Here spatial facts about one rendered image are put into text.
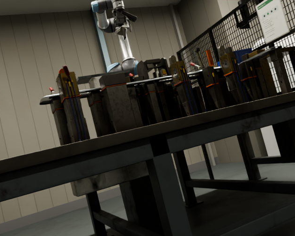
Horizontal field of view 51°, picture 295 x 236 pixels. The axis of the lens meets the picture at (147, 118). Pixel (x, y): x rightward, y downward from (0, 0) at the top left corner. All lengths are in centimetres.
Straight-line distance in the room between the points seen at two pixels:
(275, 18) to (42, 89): 316
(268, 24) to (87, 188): 186
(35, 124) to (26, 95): 42
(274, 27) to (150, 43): 299
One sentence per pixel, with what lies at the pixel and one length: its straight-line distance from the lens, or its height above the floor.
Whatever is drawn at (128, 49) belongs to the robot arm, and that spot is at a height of 142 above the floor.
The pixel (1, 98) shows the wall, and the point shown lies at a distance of 453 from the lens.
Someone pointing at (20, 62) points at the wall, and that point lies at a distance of 467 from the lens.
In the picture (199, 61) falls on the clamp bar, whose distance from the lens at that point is 233.
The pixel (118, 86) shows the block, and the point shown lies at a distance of 162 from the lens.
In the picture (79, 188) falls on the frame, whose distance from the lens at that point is 132.
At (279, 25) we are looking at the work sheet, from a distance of 253.
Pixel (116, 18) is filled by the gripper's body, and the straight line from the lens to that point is 224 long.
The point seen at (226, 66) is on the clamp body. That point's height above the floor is 97.
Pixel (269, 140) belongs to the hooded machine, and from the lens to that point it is 417.
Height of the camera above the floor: 64
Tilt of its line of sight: 4 degrees up
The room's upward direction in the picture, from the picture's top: 14 degrees counter-clockwise
